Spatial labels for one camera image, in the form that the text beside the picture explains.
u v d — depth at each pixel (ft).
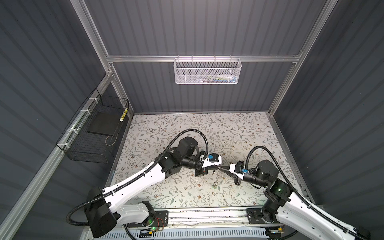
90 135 2.37
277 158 3.14
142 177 1.51
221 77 3.01
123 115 2.67
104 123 2.49
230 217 2.47
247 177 1.96
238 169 1.78
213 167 1.86
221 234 2.53
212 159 1.79
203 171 1.93
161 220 2.37
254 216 2.37
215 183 2.77
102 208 1.27
